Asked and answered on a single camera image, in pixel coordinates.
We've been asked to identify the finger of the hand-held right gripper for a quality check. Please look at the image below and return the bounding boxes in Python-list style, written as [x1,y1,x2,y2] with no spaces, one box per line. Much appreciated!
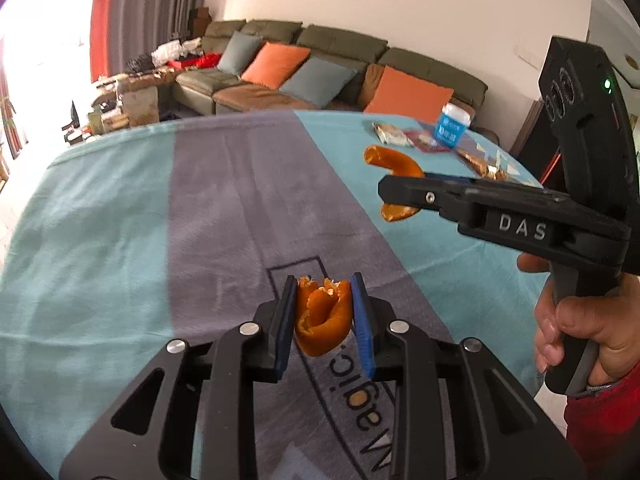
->
[377,173,482,214]
[424,171,545,194]

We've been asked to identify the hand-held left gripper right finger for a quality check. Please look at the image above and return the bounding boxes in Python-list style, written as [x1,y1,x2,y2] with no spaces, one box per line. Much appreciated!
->
[350,272,587,480]

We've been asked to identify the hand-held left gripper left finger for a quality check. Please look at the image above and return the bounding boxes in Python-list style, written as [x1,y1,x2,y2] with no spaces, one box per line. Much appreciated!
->
[59,274,300,480]

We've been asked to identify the orange peel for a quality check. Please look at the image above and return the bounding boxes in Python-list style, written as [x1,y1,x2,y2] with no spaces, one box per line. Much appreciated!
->
[363,145,426,223]
[295,275,353,358]

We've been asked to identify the person's right forearm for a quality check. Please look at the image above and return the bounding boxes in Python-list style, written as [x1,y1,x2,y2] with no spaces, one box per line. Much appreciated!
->
[564,362,640,480]

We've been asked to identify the person's right hand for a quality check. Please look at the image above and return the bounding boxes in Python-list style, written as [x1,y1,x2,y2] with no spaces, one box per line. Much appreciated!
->
[516,251,640,388]

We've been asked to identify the small gold wrapper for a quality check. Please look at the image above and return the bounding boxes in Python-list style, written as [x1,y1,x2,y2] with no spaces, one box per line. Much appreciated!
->
[455,147,508,181]

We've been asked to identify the dark red packet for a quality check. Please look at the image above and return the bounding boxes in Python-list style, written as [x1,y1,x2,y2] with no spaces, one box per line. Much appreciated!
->
[402,129,451,153]

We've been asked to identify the blue cup with white lid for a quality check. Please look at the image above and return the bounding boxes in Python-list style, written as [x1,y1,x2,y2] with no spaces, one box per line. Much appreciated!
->
[434,102,472,151]

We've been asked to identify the tan snack wrapper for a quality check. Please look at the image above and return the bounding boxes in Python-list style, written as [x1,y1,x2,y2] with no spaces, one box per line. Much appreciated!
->
[371,121,416,147]

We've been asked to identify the black case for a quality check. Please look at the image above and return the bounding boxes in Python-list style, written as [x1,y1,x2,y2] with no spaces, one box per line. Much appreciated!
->
[510,99,557,171]

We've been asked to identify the orange cushion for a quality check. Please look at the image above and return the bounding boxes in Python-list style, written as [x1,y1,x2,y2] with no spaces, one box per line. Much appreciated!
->
[363,66,455,117]
[241,41,312,90]

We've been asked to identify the grey-blue cushion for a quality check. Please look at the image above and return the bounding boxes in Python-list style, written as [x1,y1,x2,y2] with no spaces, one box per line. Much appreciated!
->
[217,31,264,77]
[279,56,358,110]

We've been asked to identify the green sofa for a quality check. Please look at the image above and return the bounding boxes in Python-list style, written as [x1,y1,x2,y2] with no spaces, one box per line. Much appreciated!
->
[92,19,501,143]

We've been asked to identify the blue grey printed blanket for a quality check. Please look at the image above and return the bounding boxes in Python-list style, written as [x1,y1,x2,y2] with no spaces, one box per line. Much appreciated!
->
[0,109,556,480]

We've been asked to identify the red cloth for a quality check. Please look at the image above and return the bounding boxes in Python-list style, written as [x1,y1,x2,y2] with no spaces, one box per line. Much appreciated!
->
[167,54,221,71]

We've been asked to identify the brown cardboard boxes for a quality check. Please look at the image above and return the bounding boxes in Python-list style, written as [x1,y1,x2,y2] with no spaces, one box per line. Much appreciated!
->
[189,6,211,36]

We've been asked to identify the group of jars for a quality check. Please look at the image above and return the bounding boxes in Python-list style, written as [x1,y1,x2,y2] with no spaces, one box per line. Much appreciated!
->
[62,77,161,143]

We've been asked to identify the white clothes pile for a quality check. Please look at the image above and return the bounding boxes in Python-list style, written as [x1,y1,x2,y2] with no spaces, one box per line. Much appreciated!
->
[151,40,201,67]

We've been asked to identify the grey curtain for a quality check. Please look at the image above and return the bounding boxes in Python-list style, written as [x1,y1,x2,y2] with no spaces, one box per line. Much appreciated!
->
[107,0,213,78]

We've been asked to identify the orange curtain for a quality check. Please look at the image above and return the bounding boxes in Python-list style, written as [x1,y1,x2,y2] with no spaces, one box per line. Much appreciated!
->
[90,0,121,83]

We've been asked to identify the white wall switch plate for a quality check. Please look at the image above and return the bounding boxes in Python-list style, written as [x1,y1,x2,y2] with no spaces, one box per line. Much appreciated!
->
[517,35,541,63]

